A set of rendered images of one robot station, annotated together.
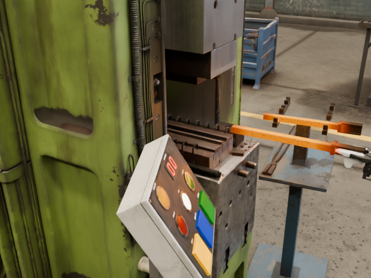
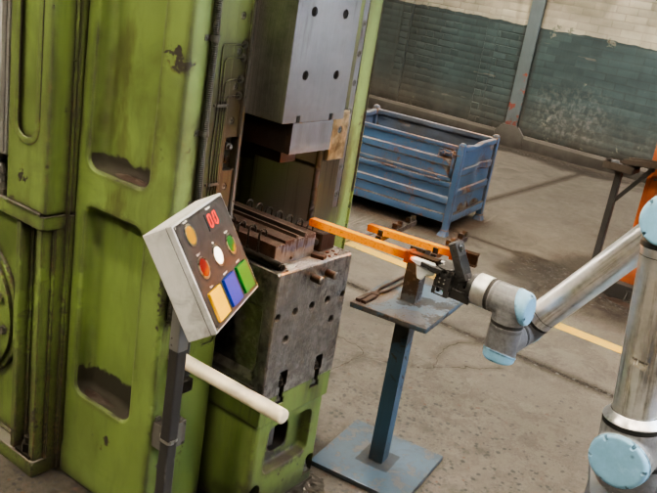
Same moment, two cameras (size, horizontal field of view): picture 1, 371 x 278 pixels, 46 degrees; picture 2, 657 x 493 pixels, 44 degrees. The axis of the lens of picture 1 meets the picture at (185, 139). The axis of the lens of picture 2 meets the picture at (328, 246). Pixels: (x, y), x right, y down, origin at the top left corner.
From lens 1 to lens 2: 106 cm
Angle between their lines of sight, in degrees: 7
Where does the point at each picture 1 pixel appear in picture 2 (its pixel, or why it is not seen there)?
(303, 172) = (409, 309)
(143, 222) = (165, 248)
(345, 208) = (499, 409)
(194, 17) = (278, 84)
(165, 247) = (181, 278)
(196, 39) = (277, 108)
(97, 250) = (127, 336)
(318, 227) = (448, 421)
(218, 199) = (276, 296)
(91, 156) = (141, 212)
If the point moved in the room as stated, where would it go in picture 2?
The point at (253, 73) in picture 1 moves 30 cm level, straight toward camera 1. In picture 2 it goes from (441, 211) to (435, 221)
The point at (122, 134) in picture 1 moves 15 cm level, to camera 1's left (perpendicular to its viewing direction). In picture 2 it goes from (177, 190) to (125, 180)
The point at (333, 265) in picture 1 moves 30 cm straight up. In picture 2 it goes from (447, 465) to (462, 400)
